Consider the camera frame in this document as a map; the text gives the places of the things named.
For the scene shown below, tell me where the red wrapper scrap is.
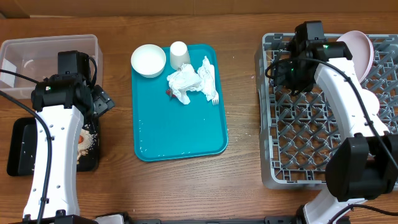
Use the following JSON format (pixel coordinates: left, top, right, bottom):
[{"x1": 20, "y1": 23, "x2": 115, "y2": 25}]
[{"x1": 166, "y1": 89, "x2": 176, "y2": 98}]

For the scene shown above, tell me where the white bowl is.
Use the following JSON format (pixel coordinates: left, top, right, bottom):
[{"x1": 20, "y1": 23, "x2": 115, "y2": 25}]
[
  {"x1": 361, "y1": 89, "x2": 380, "y2": 116},
  {"x1": 131, "y1": 44, "x2": 167, "y2": 78}
]

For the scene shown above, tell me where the orange carrot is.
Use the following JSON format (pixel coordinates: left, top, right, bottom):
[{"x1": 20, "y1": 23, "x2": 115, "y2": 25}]
[{"x1": 78, "y1": 135, "x2": 84, "y2": 144}]

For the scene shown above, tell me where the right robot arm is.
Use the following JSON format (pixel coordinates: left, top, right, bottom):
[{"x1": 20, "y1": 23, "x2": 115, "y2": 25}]
[{"x1": 265, "y1": 21, "x2": 397, "y2": 223}]

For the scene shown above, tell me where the white round plate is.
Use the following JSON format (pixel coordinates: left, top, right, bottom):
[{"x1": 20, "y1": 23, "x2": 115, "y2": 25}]
[{"x1": 337, "y1": 30, "x2": 374, "y2": 83}]

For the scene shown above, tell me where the grey dishwasher rack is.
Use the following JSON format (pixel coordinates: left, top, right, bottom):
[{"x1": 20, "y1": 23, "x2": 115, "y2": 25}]
[{"x1": 254, "y1": 33, "x2": 397, "y2": 189}]

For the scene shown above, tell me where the white napkin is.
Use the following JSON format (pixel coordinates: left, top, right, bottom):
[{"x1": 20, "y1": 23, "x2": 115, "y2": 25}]
[{"x1": 167, "y1": 56, "x2": 217, "y2": 105}]

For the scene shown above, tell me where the peanuts and rice pile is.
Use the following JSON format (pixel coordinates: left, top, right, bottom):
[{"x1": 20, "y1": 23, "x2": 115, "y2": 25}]
[{"x1": 77, "y1": 129, "x2": 97, "y2": 164}]

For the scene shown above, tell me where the white paper cup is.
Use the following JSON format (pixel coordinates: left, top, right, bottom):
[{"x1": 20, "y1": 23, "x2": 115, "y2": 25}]
[{"x1": 170, "y1": 41, "x2": 191, "y2": 70}]

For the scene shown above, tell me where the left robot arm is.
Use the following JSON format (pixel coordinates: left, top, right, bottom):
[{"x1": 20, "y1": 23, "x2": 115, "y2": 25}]
[{"x1": 22, "y1": 50, "x2": 115, "y2": 223}]

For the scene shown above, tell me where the wooden handled fork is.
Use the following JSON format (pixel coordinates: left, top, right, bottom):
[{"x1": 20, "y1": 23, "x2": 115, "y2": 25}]
[{"x1": 211, "y1": 92, "x2": 219, "y2": 105}]

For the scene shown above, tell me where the teal serving tray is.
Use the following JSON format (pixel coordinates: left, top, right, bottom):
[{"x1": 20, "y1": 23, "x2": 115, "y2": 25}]
[{"x1": 131, "y1": 44, "x2": 228, "y2": 162}]

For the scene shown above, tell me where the clear plastic bin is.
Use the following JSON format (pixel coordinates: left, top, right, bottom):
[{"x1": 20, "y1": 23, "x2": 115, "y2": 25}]
[{"x1": 1, "y1": 34, "x2": 103, "y2": 85}]

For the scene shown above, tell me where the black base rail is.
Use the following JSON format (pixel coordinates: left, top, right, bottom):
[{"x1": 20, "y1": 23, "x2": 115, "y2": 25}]
[{"x1": 93, "y1": 212, "x2": 304, "y2": 224}]

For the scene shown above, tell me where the black tray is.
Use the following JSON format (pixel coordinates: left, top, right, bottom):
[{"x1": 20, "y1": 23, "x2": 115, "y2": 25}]
[{"x1": 7, "y1": 118, "x2": 100, "y2": 177}]

